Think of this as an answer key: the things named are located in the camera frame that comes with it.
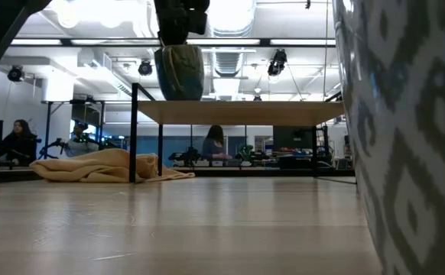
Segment black overhead frame beam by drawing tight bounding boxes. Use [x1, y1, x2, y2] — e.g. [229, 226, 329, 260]
[10, 37, 337, 48]

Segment black ceiling spot lamp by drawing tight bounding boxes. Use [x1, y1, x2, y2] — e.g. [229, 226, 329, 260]
[267, 48, 288, 77]
[137, 59, 154, 76]
[7, 64, 25, 83]

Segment wooden shelf with black frame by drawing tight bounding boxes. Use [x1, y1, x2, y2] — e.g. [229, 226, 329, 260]
[129, 82, 357, 185]

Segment black background rig frame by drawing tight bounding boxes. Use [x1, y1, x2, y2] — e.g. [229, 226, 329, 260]
[41, 97, 106, 160]

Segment grey white patterned mug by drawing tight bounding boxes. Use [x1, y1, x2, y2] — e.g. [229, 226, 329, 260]
[331, 0, 445, 275]

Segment yellow cloth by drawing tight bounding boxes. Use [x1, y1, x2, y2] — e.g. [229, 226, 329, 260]
[29, 147, 196, 183]

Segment black background monitor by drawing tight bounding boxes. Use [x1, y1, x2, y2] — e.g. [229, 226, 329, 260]
[272, 125, 316, 158]

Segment person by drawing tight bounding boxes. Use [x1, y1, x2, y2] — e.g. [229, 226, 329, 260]
[63, 121, 100, 158]
[201, 125, 232, 161]
[0, 118, 39, 167]

